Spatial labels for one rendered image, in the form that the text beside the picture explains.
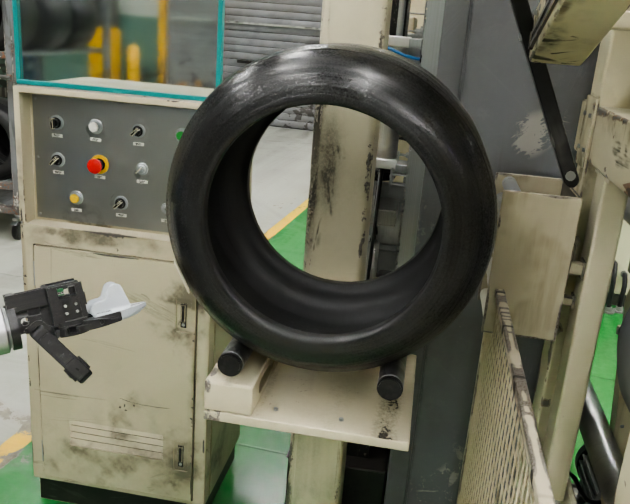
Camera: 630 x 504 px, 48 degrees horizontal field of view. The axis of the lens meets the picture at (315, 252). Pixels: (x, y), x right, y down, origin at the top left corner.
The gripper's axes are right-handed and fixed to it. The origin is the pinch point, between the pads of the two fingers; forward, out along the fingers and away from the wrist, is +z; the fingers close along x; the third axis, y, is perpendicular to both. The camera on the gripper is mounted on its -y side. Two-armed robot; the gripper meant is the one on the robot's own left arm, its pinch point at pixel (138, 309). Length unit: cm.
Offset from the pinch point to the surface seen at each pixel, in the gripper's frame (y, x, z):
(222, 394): -18.3, -0.3, 11.3
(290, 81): 31.9, -19.7, 24.8
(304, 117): 73, 808, 466
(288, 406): -24.0, -1.3, 22.9
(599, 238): -4, -22, 85
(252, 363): -15.8, 4.2, 19.6
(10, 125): 67, 357, 25
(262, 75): 33.7, -15.9, 22.1
